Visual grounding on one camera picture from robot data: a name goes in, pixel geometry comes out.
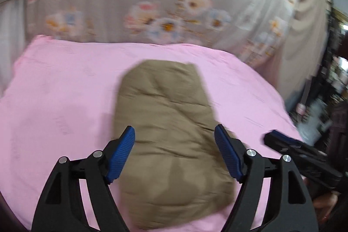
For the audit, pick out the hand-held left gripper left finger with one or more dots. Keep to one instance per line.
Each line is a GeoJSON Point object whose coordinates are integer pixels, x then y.
{"type": "Point", "coordinates": [121, 156]}

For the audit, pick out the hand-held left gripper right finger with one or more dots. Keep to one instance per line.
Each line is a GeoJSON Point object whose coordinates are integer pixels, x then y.
{"type": "Point", "coordinates": [228, 156]}

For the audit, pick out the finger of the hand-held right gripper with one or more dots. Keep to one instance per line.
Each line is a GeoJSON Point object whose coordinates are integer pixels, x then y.
{"type": "Point", "coordinates": [310, 161]}

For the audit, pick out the olive quilted jacket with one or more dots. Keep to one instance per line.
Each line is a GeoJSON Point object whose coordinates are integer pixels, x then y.
{"type": "Point", "coordinates": [168, 117]}

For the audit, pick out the person's right hand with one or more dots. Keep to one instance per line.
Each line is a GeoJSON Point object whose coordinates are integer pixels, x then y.
{"type": "Point", "coordinates": [325, 204]}

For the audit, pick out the dark wooden furniture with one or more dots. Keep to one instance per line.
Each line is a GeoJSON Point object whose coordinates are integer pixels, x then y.
{"type": "Point", "coordinates": [339, 128]}

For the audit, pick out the pink bed sheet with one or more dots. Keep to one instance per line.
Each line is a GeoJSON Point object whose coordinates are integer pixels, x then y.
{"type": "Point", "coordinates": [68, 90]}

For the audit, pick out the cluttered dark shelf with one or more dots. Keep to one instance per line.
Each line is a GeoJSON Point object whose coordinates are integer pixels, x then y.
{"type": "Point", "coordinates": [339, 71]}

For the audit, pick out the beige hanging cloth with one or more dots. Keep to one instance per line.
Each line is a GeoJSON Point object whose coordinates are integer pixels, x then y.
{"type": "Point", "coordinates": [307, 31]}

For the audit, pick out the white satin curtain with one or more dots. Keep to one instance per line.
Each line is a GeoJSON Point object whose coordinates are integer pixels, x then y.
{"type": "Point", "coordinates": [11, 28]}

